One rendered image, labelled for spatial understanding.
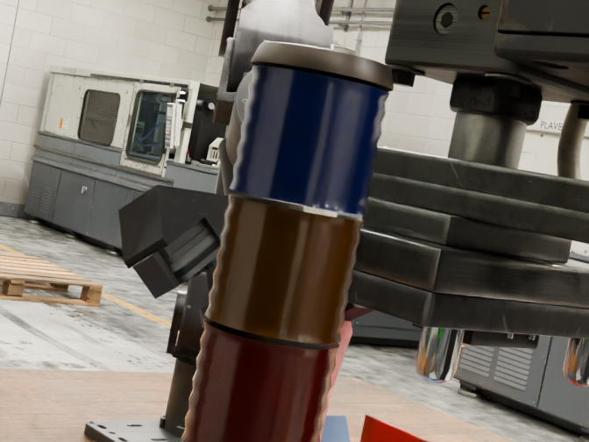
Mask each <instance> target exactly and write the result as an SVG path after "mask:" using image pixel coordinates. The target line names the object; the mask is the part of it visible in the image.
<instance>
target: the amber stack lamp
mask: <svg viewBox="0 0 589 442"><path fill-rule="evenodd" d="M228 201H229V205H228V207H227V209H226V211H225V213H224V228H223V229H222V231H221V233H220V238H221V245H220V247H219V249H218V251H217V253H216V263H217V265H216V268H215V270H214V272H213V286H212V288H211V290H210V292H209V307H208V309H207V310H206V312H205V316H206V317H208V318H209V319H211V320H213V321H215V322H217V323H219V324H223V325H226V326H229V327H231V328H234V329H238V330H240V331H244V332H250V333H254V334H258V335H262V336H267V337H271V338H276V339H285V340H291V341H297V342H304V343H314V344H335V343H338V342H340V341H341V333H340V330H341V328H342V326H343V324H344V309H345V307H346V305H347V303H348V302H349V293H348V290H349V287H350V286H351V283H352V270H353V268H354V266H355V264H356V261H357V252H356V250H357V248H358V245H359V243H360V241H361V240H360V229H361V227H362V225H363V223H364V222H365V220H363V219H360V218H357V217H351V216H347V215H344V214H339V213H336V212H331V211H327V210H319V209H316V208H311V207H307V206H302V205H298V204H293V203H284V202H280V201H274V200H270V199H265V198H259V197H254V196H243V195H237V194H228Z"/></svg>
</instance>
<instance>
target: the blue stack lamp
mask: <svg viewBox="0 0 589 442"><path fill-rule="evenodd" d="M252 76H253V78H252V81H251V83H250V85H249V87H248V88H249V99H248V101H247V103H246V105H245V120H244V122H243V124H242V126H241V140H240V141H239V144H238V147H237V154H238V158H237V160H236V163H235V165H234V167H233V181H232V183H231V185H230V187H229V189H233V190H236V191H240V192H244V193H247V194H251V195H255V196H263V197H267V198H271V199H275V200H280V201H284V202H289V203H297V204H301V205H306V206H311V207H316V208H320V209H326V210H334V211H340V212H345V213H351V214H358V215H365V204H366V202H367V199H368V197H369V195H370V187H369V184H370V182H371V180H372V178H373V175H374V173H373V163H374V162H375V160H376V158H377V156H378V142H379V140H380V137H381V135H382V130H381V123H382V121H383V119H384V117H385V115H386V101H387V99H388V97H389V95H390V93H389V92H387V91H385V90H383V89H378V88H375V87H372V86H368V85H365V84H362V83H358V82H351V81H347V80H344V79H339V78H335V77H331V76H327V75H319V74H313V73H309V72H303V71H298V70H293V69H286V68H275V67H266V66H253V67H252Z"/></svg>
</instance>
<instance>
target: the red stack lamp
mask: <svg viewBox="0 0 589 442"><path fill-rule="evenodd" d="M200 344H201V350H200V352H199V354H198V356H197V358H196V368H197V369H196V371H195V375H194V377H193V390H192V392H191V394H190V397H189V399H188V402H189V410H188V413H187V415H186V416H185V427H186V429H185V431H184V432H183V434H182V436H181V442H320V433H321V430H322V428H323V426H324V421H323V414H324V412H325V411H326V409H327V407H328V394H329V391H330V388H331V386H332V383H331V375H332V373H333V371H334V369H335V367H336V353H337V350H338V348H339V347H340V345H339V344H338V343H335V344H314V343H304V342H297V341H291V340H285V339H276V338H271V337H267V336H262V335H258V334H254V333H250V332H247V331H240V330H238V329H234V328H231V327H229V326H226V325H223V324H219V323H217V322H215V321H213V320H211V319H209V318H208V317H206V318H204V332H203V334H202V336H201V338H200Z"/></svg>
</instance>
